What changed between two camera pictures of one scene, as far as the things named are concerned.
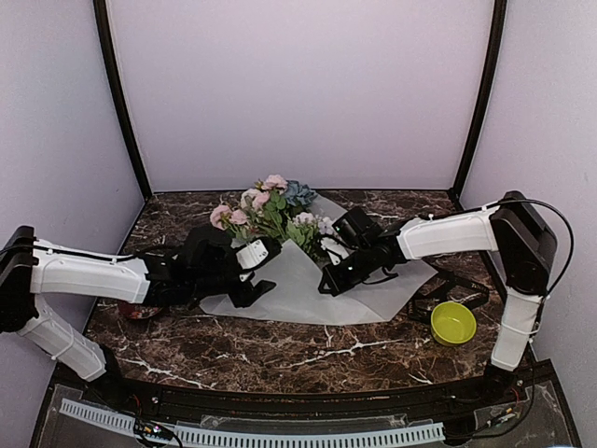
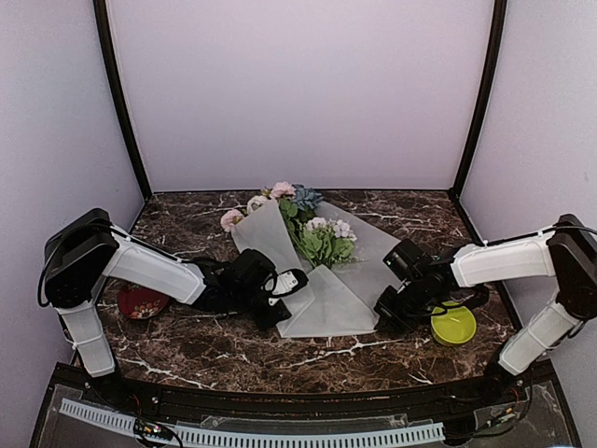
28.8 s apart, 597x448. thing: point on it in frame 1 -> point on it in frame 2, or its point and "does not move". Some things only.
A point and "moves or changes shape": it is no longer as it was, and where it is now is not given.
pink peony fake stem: (273, 204) -> (284, 192)
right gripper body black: (351, 277) -> (400, 310)
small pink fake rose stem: (223, 217) moves or changes shape
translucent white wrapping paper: (296, 271) moves or changes shape
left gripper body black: (247, 296) -> (248, 301)
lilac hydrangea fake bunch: (306, 228) -> (327, 242)
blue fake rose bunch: (298, 194) moves or changes shape
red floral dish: (139, 311) does not move
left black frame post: (104, 27) does not move
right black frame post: (499, 16) does not move
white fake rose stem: (246, 199) moves or changes shape
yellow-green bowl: (451, 323) does not move
